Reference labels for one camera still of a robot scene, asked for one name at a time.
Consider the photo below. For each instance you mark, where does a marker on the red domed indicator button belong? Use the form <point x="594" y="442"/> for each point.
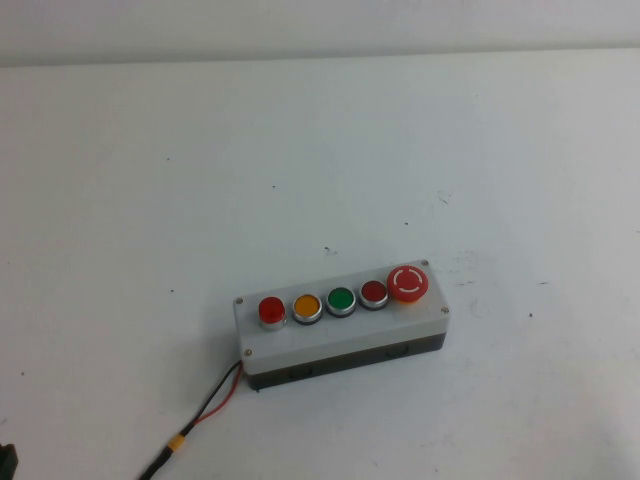
<point x="271" y="310"/>

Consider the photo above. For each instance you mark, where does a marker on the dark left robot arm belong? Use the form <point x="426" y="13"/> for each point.
<point x="7" y="462"/>

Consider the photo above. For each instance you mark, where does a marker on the green push button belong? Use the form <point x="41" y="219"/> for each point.
<point x="340" y="299"/>

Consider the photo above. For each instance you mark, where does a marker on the yellow push button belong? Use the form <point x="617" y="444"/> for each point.
<point x="306" y="306"/>

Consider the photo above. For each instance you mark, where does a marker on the dark red push button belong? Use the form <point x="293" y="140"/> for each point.
<point x="373" y="292"/>

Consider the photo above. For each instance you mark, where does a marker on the grey button control box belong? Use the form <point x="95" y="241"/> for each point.
<point x="338" y="335"/>

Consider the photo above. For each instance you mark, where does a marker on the red emergency stop mushroom button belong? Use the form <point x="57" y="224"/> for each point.
<point x="408" y="282"/>

